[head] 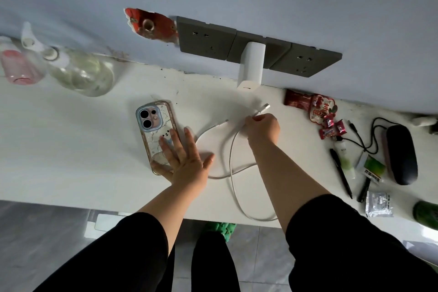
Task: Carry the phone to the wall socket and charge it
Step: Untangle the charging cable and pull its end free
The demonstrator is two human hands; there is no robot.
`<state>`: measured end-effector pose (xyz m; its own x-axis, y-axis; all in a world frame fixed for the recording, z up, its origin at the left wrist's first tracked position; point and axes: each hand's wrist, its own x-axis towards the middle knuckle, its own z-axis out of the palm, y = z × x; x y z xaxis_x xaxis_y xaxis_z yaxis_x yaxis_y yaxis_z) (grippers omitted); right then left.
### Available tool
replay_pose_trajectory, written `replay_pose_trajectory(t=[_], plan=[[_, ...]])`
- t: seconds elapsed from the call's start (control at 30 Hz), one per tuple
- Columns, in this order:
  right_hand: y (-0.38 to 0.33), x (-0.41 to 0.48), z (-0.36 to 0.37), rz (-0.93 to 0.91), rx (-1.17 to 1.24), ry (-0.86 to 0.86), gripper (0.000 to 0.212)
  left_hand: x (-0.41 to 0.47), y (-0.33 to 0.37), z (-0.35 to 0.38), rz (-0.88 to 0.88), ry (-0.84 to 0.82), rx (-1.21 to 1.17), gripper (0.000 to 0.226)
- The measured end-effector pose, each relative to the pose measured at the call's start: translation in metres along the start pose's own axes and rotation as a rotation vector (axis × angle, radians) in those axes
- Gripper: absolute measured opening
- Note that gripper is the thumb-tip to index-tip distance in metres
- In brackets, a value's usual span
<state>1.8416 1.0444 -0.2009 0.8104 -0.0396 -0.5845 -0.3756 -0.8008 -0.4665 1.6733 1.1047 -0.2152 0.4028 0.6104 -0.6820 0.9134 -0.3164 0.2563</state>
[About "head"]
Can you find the person's left hand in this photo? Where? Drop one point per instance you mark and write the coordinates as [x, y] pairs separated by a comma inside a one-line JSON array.
[[188, 170]]

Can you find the person's right hand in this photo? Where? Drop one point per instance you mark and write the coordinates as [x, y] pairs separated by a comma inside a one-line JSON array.
[[264, 131]]

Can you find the person's left middle finger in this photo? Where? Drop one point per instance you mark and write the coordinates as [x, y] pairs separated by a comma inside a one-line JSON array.
[[176, 143]]

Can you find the person's left little finger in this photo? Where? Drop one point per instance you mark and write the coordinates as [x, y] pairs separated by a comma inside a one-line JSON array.
[[160, 168]]

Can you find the person's right fingers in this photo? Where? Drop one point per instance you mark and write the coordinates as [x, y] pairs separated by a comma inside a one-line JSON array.
[[258, 117]]

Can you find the person's left thumb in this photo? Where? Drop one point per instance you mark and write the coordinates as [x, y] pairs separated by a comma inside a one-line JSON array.
[[207, 161]]

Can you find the phone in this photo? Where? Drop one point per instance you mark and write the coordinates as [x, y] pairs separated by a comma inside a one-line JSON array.
[[152, 131]]

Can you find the person's right forearm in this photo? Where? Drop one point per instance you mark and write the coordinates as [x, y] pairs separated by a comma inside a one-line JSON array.
[[285, 179]]

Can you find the person's left forearm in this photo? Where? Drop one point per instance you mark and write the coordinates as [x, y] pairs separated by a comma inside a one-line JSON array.
[[171, 209]]

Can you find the dark red snack packet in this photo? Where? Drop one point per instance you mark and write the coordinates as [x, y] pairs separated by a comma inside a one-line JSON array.
[[297, 99]]

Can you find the white charger adapter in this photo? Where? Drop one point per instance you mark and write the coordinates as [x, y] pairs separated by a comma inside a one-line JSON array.
[[251, 64]]

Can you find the red and white festive packet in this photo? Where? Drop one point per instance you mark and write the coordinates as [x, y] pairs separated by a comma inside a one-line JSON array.
[[321, 108]]

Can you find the green slipper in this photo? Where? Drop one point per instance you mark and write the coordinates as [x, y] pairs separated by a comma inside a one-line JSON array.
[[222, 229]]

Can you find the small red candy wrappers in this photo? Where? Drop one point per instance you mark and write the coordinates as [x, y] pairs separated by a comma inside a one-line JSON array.
[[333, 129]]

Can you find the white box under table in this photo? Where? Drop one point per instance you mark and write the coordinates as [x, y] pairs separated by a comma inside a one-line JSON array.
[[104, 223]]

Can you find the small clear green tube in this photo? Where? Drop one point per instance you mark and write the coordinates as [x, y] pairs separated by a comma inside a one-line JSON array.
[[345, 160]]

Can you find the long black pen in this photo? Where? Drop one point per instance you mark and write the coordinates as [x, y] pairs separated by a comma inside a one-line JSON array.
[[340, 172]]

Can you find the black trousers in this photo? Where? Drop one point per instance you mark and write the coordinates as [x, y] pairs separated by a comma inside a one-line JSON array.
[[212, 266]]

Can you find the clear spray bottle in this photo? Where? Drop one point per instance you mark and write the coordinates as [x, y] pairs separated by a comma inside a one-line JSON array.
[[82, 72]]

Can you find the green and white packet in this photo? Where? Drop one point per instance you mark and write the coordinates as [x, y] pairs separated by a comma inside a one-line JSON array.
[[372, 168]]

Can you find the short black pen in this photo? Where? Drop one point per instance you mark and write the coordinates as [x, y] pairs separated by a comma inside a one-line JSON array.
[[364, 189]]

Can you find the black glasses case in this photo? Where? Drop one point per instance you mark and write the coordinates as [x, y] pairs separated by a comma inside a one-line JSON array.
[[401, 156]]

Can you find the silver foil sachet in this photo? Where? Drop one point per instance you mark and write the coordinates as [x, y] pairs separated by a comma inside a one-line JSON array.
[[378, 204]]

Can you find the black long-sleeved top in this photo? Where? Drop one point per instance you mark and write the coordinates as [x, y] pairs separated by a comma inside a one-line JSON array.
[[342, 250]]

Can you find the pink translucent bottle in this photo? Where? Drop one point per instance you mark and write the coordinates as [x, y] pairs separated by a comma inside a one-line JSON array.
[[19, 67]]

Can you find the dark green round object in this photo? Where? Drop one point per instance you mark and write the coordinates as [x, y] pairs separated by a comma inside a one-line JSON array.
[[427, 214]]

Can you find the grey wall socket plate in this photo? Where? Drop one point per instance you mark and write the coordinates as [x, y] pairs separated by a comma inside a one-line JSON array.
[[205, 38], [304, 60], [277, 52]]

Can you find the torn red wall sticker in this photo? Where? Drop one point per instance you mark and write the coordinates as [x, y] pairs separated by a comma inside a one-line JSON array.
[[160, 26]]

